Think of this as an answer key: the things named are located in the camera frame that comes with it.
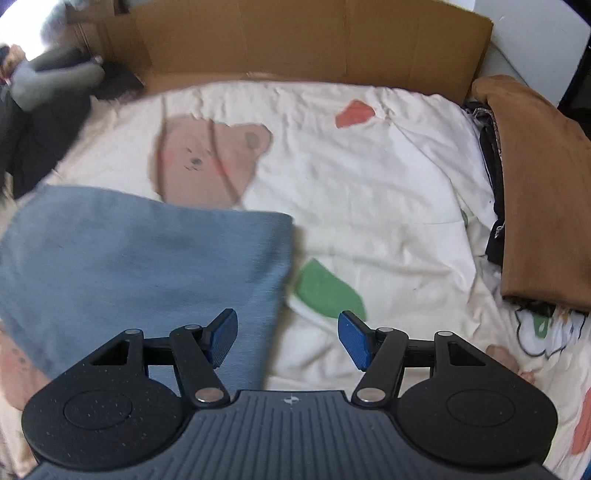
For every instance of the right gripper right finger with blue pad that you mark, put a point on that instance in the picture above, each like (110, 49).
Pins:
(379, 354)

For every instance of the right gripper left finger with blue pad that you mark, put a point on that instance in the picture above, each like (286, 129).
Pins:
(197, 352)

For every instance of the light blue denim shorts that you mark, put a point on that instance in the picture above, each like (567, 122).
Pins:
(79, 265)

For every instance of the black patterned folded garment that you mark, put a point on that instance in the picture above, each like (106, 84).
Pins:
(490, 144)

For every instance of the cream bear print bedsheet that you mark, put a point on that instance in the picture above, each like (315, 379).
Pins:
(392, 211)

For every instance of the folded brown garment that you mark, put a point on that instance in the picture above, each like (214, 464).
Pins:
(540, 168)

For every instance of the brown cardboard sheet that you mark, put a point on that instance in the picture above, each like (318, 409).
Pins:
(430, 47)

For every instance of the grey neck pillow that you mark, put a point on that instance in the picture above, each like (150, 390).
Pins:
(62, 70)

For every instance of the white pillar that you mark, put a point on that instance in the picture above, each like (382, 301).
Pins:
(543, 41)

